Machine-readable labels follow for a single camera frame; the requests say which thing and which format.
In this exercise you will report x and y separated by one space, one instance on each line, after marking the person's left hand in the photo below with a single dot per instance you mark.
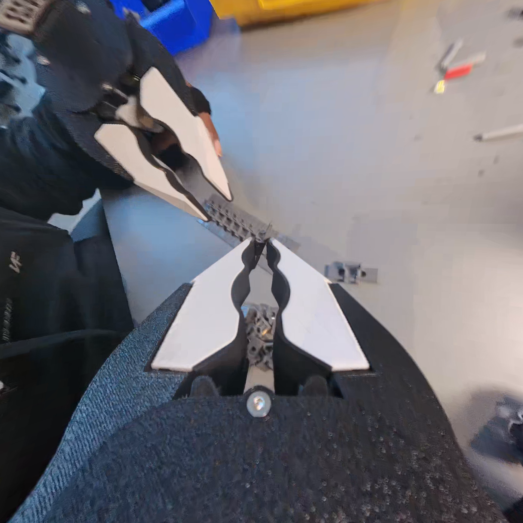
212 130

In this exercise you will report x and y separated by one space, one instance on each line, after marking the black yellow toy brick vehicle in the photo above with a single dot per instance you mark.
506 421

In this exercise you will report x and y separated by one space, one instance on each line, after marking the pile of grey track pieces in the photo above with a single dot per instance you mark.
261 335

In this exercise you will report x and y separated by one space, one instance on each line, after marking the yellow plastic bin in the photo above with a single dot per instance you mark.
286 10

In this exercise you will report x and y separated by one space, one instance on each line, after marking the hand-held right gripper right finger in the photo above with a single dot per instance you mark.
318 322

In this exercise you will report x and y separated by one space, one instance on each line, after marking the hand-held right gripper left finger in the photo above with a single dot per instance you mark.
200 322

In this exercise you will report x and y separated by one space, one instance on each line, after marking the blue plastic bin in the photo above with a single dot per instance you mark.
179 24

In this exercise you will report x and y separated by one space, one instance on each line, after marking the person's left forearm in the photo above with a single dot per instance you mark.
41 171

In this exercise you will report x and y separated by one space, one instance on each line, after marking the clear round stud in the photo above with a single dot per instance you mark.
440 86

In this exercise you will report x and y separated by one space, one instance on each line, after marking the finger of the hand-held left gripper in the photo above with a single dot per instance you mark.
126 155
184 118

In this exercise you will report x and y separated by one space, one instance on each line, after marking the light grey desk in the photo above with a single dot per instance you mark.
347 163

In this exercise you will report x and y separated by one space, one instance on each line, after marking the grey track link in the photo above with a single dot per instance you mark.
262 235

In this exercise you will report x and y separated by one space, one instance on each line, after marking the red brick piece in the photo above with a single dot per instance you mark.
457 72

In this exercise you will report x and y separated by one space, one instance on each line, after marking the grey brick pin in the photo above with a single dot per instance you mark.
451 53
474 59

